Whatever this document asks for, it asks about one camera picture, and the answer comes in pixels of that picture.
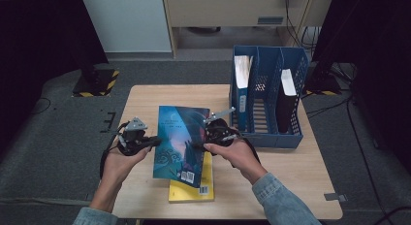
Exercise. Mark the black book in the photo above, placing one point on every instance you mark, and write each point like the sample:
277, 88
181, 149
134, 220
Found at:
286, 108

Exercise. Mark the white panel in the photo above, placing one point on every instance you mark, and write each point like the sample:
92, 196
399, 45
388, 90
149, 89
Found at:
126, 21

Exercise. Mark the grey tape strip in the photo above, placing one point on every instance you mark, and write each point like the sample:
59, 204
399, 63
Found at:
334, 197
88, 197

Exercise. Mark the person's right hand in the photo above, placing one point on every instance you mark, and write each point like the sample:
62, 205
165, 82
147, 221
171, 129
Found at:
239, 157

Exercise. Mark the black curtain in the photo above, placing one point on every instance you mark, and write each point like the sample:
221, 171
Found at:
371, 40
38, 40

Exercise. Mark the teal illustrated book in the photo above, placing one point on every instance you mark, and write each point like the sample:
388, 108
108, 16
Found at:
176, 144

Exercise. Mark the yellow book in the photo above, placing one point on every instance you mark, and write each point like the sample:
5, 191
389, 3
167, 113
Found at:
185, 194

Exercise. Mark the person's left hand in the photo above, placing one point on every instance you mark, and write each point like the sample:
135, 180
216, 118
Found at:
118, 168

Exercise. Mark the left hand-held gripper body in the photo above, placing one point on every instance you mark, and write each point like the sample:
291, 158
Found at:
132, 141

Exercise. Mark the bright blue book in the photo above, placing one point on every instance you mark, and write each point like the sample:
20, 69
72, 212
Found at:
242, 73

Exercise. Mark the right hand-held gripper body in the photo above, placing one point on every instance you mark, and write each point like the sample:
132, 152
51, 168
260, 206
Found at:
221, 133

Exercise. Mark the black floor tape marks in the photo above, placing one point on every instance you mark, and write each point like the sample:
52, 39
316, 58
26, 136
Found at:
108, 121

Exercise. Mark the beige wooden cabinet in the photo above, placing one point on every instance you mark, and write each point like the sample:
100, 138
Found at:
226, 11

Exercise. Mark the blue plastic file rack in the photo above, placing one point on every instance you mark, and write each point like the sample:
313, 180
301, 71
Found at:
265, 141

